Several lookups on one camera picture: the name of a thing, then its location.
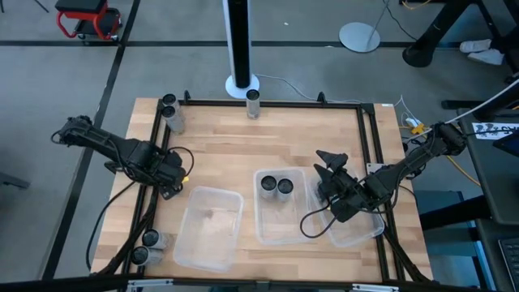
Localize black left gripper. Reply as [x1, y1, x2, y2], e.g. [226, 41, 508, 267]
[147, 149, 191, 201]

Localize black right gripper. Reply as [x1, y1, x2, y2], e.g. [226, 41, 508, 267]
[313, 149, 373, 224]

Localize clear plastic bin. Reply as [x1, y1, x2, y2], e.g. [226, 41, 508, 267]
[307, 164, 385, 249]
[253, 167, 315, 247]
[173, 185, 246, 274]

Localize black desk support beam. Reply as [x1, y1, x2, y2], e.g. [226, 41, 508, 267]
[419, 195, 492, 231]

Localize white round floor base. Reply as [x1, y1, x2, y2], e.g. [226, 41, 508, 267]
[338, 0, 392, 54]

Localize black and white tower fan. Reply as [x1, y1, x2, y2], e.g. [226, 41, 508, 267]
[221, 0, 261, 101]

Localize black front crossbar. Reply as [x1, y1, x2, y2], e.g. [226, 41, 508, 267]
[0, 273, 519, 292]

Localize black floor bar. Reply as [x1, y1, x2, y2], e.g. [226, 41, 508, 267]
[0, 172, 32, 190]

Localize white paper with writing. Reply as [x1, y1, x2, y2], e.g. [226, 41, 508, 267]
[471, 121, 519, 141]

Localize black desk leg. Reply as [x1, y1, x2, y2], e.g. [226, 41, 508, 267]
[401, 0, 475, 69]

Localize dark side desk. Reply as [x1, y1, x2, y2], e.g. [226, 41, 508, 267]
[457, 107, 519, 226]

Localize dark tablet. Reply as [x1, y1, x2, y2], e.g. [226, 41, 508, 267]
[491, 130, 519, 158]

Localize red and black rolling stool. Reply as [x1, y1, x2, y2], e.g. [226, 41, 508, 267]
[54, 0, 123, 41]

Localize black keyboard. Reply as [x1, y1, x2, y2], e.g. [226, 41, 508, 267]
[497, 237, 519, 292]

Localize black table frame rails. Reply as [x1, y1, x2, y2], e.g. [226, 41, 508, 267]
[91, 89, 433, 285]

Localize black floor cable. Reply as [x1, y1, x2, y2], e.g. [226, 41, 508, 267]
[84, 180, 137, 272]

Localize thin white fan cable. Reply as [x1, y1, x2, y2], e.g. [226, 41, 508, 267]
[254, 73, 390, 107]

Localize yellow floor cable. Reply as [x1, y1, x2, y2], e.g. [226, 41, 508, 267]
[445, 156, 483, 187]

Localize thick white cable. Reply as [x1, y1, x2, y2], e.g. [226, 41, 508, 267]
[444, 79, 519, 125]

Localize yellow hanging cable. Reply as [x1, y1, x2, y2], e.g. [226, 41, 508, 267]
[400, 0, 433, 11]

